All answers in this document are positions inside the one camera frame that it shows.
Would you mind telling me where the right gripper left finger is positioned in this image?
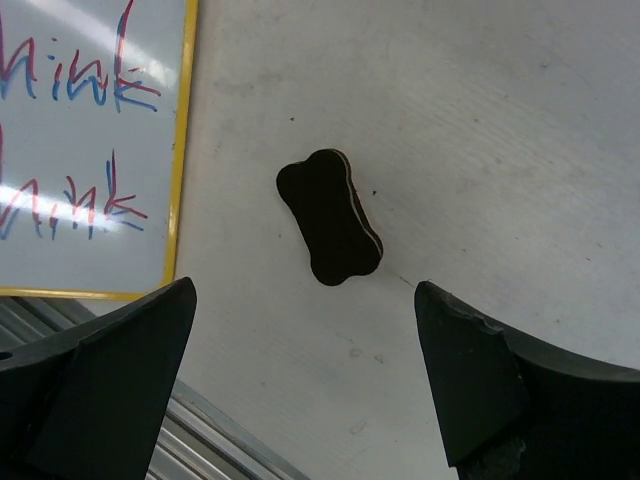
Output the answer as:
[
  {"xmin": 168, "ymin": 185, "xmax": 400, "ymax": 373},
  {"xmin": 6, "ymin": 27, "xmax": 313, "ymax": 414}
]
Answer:
[{"xmin": 1, "ymin": 277, "xmax": 197, "ymax": 479}]

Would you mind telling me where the yellow framed whiteboard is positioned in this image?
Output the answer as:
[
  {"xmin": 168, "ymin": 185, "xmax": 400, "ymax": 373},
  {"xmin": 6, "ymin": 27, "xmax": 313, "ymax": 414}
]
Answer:
[{"xmin": 1, "ymin": 1, "xmax": 198, "ymax": 300}]

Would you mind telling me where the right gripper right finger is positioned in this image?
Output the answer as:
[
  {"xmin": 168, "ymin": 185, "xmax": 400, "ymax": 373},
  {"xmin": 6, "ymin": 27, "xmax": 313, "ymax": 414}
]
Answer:
[{"xmin": 414, "ymin": 281, "xmax": 639, "ymax": 479}]

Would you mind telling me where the black bone-shaped eraser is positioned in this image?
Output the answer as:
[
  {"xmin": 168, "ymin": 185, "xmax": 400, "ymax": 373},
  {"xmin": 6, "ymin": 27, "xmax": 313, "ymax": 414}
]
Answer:
[{"xmin": 276, "ymin": 148, "xmax": 384, "ymax": 286}]

